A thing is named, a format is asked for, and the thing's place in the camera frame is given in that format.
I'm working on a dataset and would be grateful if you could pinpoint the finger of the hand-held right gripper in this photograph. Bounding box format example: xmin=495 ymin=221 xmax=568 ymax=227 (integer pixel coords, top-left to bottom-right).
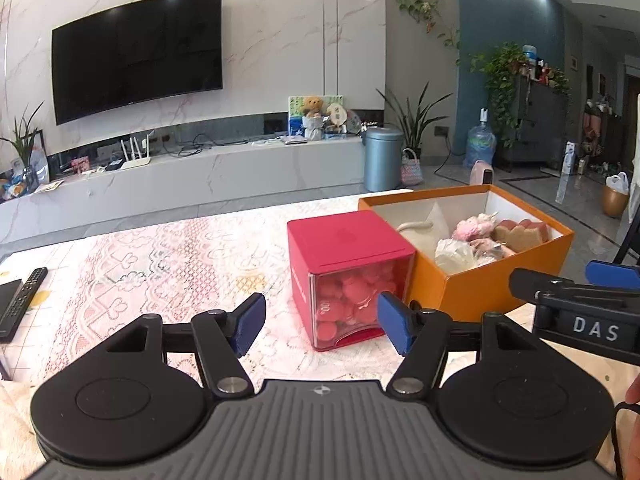
xmin=509 ymin=267 xmax=630 ymax=307
xmin=585 ymin=260 xmax=640 ymax=291

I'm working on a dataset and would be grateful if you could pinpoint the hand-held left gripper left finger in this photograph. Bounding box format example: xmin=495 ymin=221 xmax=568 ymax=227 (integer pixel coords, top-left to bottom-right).
xmin=105 ymin=291 xmax=267 ymax=397

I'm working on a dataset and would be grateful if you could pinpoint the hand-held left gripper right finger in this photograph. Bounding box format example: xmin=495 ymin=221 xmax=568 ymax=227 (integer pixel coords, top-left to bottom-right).
xmin=376 ymin=291 xmax=541 ymax=396

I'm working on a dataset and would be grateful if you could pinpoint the brown plush bear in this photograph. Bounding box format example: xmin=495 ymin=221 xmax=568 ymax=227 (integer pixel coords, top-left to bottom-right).
xmin=492 ymin=219 xmax=553 ymax=254

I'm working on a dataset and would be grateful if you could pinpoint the orange cardboard box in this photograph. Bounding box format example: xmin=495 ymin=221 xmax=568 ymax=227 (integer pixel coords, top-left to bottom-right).
xmin=357 ymin=184 xmax=575 ymax=323

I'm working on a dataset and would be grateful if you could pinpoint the black chair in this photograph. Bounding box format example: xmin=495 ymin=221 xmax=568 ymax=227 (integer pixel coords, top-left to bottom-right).
xmin=612 ymin=200 xmax=640 ymax=266

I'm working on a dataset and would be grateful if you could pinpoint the gold vase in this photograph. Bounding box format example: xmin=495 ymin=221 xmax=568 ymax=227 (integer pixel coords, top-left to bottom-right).
xmin=601 ymin=185 xmax=630 ymax=218

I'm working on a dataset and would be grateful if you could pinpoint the pink plush toy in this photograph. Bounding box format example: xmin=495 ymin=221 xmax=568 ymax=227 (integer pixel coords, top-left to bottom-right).
xmin=451 ymin=212 xmax=501 ymax=242

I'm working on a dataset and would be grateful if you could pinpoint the red box with clear front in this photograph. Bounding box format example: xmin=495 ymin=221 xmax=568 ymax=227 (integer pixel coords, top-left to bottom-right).
xmin=286 ymin=210 xmax=417 ymax=352

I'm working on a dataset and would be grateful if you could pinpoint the pink space heater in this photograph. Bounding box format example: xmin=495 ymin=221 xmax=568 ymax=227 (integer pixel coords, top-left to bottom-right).
xmin=469 ymin=160 xmax=496 ymax=187

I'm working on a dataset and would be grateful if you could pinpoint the blue water bottle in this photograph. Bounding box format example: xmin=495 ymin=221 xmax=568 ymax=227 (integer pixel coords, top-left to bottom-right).
xmin=465 ymin=108 xmax=498 ymax=170

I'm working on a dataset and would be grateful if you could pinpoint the pastel woven bag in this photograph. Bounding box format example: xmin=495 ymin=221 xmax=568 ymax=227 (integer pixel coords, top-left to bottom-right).
xmin=400 ymin=148 xmax=425 ymax=187

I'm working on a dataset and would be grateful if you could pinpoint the white marble TV cabinet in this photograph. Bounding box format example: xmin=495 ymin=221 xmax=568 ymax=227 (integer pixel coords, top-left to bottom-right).
xmin=0 ymin=135 xmax=368 ymax=246

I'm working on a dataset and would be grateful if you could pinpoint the blue-grey trash bin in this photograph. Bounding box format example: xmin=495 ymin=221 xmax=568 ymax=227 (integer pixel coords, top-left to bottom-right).
xmin=362 ymin=127 xmax=405 ymax=193

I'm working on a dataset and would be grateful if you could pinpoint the dark grey cabinet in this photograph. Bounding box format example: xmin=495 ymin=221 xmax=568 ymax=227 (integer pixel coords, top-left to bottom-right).
xmin=500 ymin=72 xmax=571 ymax=173

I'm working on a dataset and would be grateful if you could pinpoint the long-leaf potted plant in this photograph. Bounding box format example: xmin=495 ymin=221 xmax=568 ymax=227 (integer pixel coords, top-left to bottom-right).
xmin=376 ymin=81 xmax=453 ymax=161

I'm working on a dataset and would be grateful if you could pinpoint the white router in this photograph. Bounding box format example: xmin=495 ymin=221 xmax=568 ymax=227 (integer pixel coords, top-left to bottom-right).
xmin=120 ymin=132 xmax=153 ymax=170

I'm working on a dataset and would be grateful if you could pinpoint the large bushy green plant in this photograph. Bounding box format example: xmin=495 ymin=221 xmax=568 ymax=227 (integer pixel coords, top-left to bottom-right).
xmin=470 ymin=42 xmax=528 ymax=148

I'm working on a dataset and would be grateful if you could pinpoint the black remote control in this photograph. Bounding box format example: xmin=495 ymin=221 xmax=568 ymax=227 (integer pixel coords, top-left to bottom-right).
xmin=0 ymin=266 xmax=49 ymax=345

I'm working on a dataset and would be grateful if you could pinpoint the plush bear bouquet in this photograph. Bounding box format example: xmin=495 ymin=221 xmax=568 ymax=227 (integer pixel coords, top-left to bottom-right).
xmin=300 ymin=95 xmax=326 ymax=140

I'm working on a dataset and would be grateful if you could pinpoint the green plant in glass vase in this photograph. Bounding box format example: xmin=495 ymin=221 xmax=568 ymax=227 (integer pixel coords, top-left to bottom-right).
xmin=0 ymin=101 xmax=46 ymax=193

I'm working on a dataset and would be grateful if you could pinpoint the hanging vine plant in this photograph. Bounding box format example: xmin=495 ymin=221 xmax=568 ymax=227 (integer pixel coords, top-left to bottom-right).
xmin=396 ymin=0 xmax=463 ymax=66

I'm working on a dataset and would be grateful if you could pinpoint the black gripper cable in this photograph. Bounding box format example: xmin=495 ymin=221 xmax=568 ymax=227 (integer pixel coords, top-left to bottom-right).
xmin=610 ymin=400 xmax=640 ymax=480

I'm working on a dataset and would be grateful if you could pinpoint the black cable on cabinet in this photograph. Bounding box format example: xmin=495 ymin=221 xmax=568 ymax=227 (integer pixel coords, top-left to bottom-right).
xmin=177 ymin=133 xmax=251 ymax=157

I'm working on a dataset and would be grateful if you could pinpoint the black wall television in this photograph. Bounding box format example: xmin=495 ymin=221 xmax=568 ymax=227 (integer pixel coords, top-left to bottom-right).
xmin=51 ymin=0 xmax=224 ymax=126

